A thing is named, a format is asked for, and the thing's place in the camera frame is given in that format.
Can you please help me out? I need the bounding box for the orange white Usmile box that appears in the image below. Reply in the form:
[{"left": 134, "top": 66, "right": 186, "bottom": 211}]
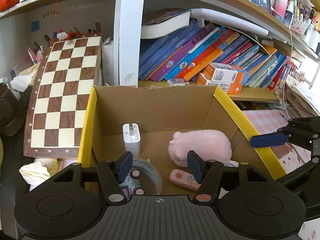
[{"left": 203, "top": 62, "right": 249, "bottom": 85}]

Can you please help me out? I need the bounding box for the white shelf post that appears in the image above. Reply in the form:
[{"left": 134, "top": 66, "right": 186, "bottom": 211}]
[{"left": 113, "top": 0, "right": 144, "bottom": 87}]

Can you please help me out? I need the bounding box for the purple toy car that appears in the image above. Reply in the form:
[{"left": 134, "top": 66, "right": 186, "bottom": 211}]
[{"left": 119, "top": 169, "right": 145, "bottom": 200}]

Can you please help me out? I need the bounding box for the wooden chessboard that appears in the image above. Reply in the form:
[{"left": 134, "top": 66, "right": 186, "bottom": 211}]
[{"left": 23, "top": 33, "right": 103, "bottom": 159}]

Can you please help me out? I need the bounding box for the pink correction tape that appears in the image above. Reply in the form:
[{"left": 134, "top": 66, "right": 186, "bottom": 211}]
[{"left": 169, "top": 169, "right": 201, "bottom": 192}]

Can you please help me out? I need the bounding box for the wooden bookshelf board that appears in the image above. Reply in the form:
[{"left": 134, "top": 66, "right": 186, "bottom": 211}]
[{"left": 137, "top": 80, "right": 279, "bottom": 103}]

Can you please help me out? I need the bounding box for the pink plush pig toy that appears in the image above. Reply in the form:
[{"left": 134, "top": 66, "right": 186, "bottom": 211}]
[{"left": 168, "top": 129, "right": 232, "bottom": 167}]

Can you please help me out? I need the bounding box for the pile of papers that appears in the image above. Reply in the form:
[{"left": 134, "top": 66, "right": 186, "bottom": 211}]
[{"left": 284, "top": 81, "right": 319, "bottom": 118}]

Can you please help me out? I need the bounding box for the small white card box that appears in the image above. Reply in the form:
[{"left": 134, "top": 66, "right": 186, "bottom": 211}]
[{"left": 167, "top": 78, "right": 189, "bottom": 87}]

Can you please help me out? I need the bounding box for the white curved lamp bar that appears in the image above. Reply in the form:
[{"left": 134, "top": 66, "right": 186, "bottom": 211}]
[{"left": 190, "top": 8, "right": 268, "bottom": 36}]

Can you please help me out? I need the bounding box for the row of colourful books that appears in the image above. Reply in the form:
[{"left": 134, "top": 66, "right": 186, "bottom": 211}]
[{"left": 138, "top": 20, "right": 289, "bottom": 89}]

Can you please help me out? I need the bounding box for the white power adapter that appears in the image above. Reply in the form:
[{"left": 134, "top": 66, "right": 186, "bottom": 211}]
[{"left": 123, "top": 123, "right": 141, "bottom": 157}]

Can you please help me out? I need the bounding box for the white cable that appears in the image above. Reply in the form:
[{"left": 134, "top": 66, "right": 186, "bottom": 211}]
[{"left": 280, "top": 22, "right": 296, "bottom": 120}]

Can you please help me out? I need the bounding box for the clear tape roll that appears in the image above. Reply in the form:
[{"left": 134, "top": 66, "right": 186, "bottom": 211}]
[{"left": 131, "top": 158, "right": 162, "bottom": 195}]

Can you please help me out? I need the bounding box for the yellow cardboard box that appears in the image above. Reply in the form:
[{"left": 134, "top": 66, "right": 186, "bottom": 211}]
[{"left": 78, "top": 86, "right": 285, "bottom": 196}]

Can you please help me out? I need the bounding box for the brown leather bag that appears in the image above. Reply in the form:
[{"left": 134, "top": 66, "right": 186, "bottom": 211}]
[{"left": 0, "top": 82, "right": 27, "bottom": 137}]

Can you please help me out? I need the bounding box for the pink cartoon desk mat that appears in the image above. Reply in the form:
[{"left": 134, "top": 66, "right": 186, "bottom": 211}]
[{"left": 244, "top": 110, "right": 319, "bottom": 239}]

